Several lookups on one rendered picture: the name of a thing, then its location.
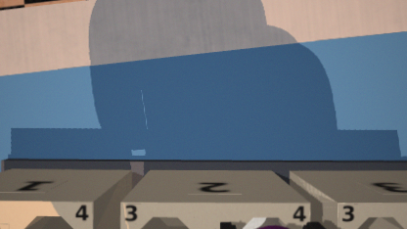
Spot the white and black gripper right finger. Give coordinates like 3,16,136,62
302,222,326,229

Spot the blue bench mat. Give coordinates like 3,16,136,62
0,31,407,171

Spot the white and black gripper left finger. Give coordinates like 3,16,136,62
220,222,237,229

